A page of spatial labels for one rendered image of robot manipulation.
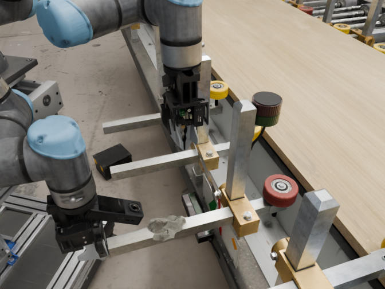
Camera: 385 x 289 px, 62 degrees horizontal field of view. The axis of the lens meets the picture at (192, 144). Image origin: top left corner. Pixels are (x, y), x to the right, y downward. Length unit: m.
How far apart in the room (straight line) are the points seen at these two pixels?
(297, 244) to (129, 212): 0.31
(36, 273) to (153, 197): 0.76
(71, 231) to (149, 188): 1.40
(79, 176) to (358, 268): 0.49
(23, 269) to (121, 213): 1.01
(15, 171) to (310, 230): 0.44
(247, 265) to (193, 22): 0.61
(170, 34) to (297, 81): 0.77
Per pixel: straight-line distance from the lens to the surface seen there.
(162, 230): 0.74
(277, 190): 0.78
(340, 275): 0.62
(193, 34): 0.56
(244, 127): 0.65
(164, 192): 1.99
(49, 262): 1.58
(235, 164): 0.71
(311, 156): 0.91
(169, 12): 0.55
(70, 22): 0.52
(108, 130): 1.13
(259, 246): 1.03
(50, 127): 0.52
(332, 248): 0.89
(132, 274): 1.69
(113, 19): 0.57
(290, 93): 1.17
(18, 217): 1.80
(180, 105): 0.60
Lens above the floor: 1.46
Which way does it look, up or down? 39 degrees down
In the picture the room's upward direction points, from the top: straight up
